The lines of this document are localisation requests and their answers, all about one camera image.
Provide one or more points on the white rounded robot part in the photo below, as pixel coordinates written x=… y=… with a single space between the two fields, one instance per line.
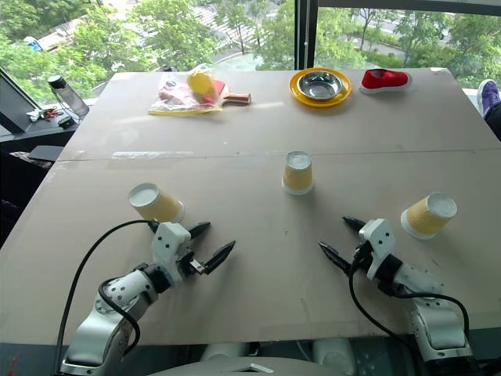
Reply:
x=332 y=356
x=225 y=351

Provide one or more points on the purple sneaker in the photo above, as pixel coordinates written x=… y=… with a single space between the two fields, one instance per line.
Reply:
x=489 y=96

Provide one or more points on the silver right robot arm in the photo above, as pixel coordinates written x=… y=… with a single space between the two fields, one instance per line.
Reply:
x=434 y=313

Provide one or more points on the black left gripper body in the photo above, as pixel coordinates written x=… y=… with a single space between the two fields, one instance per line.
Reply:
x=192 y=261

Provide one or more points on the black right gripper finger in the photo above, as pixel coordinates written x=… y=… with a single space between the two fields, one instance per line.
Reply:
x=336 y=256
x=355 y=223

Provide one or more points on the person dark trouser leg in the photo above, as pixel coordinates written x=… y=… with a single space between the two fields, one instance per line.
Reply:
x=495 y=123

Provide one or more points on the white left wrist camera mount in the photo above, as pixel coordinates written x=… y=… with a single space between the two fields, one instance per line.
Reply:
x=169 y=244

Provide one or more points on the stainless steel bowl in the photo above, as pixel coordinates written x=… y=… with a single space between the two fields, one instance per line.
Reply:
x=319 y=86

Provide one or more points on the grey robot torso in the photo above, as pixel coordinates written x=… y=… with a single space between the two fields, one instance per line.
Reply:
x=235 y=368

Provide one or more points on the dark window frame post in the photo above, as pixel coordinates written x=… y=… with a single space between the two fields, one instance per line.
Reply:
x=306 y=35

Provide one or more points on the grey chair seat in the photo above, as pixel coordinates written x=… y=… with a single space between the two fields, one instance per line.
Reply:
x=45 y=152

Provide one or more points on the yellow plastic plate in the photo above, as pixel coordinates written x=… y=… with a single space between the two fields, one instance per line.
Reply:
x=301 y=98

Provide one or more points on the clear bottle with black cap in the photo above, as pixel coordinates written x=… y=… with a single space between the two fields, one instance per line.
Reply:
x=70 y=98

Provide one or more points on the clear plastic zip bag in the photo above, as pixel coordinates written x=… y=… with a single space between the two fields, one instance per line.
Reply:
x=172 y=98

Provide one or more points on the yellow item inside bag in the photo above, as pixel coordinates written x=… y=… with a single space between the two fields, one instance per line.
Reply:
x=199 y=82

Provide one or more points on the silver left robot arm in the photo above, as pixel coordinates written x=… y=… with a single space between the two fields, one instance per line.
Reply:
x=117 y=313

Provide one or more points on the red slip-on shoe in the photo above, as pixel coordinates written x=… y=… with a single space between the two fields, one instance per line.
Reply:
x=381 y=80

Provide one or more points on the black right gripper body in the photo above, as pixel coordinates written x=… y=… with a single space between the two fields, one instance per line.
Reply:
x=362 y=258

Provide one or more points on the yellow ribbed paper cup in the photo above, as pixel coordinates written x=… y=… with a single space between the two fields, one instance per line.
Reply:
x=424 y=219
x=156 y=205
x=297 y=178

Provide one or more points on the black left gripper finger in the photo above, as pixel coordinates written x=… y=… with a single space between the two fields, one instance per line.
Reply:
x=219 y=256
x=199 y=229

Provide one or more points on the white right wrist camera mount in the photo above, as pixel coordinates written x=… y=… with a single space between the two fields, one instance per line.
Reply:
x=379 y=244

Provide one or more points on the red table tennis paddle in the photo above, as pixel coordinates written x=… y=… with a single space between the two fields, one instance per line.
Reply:
x=238 y=98

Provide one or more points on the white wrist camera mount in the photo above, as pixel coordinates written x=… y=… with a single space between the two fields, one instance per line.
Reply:
x=379 y=244
x=169 y=244

